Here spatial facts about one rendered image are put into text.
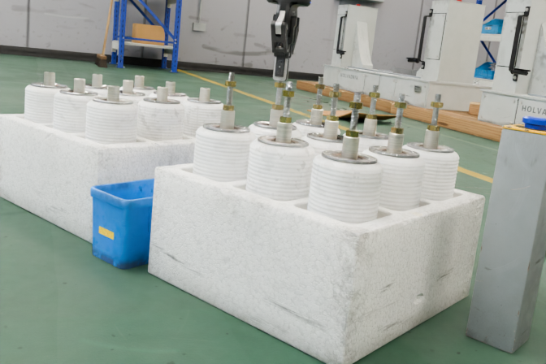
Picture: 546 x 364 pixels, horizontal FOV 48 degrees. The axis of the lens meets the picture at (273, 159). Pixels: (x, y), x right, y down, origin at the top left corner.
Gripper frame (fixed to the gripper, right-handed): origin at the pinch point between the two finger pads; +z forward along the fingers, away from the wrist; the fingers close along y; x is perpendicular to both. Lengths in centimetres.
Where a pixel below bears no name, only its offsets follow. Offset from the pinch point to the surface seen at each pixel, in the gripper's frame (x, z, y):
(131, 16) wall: 283, -20, 536
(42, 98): 52, 12, 11
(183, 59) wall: 232, 21, 570
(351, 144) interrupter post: -15.1, 8.0, -22.6
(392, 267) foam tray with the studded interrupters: -22.7, 23.5, -23.6
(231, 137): 3.7, 10.6, -14.5
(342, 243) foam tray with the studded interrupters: -16.1, 19.0, -31.0
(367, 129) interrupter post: -15.7, 8.8, 3.7
